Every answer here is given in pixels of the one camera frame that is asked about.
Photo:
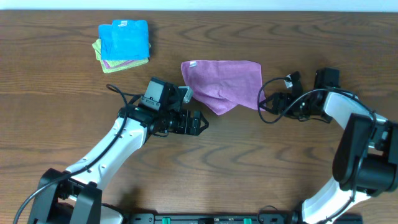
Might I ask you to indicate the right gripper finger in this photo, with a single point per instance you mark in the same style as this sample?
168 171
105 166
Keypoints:
268 104
295 85

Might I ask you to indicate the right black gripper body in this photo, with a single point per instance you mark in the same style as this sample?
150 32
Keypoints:
276 103

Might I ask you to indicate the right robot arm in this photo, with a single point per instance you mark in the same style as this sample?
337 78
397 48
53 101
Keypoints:
365 163

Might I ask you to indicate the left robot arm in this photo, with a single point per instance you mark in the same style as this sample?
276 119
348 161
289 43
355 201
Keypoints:
75 195

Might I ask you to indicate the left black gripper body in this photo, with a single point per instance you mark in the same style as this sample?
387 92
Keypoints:
190 123

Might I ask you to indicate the purple microfiber cloth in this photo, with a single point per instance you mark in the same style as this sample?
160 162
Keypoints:
224 84

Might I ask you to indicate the purple folded cloth in stack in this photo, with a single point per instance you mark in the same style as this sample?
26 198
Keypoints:
117 63

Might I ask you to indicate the blue folded cloth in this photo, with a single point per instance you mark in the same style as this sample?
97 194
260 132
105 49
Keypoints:
124 40

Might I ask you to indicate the bottom green folded cloth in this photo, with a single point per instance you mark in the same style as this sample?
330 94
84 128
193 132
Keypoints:
105 70

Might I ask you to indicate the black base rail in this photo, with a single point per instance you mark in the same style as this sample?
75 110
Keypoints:
242 219

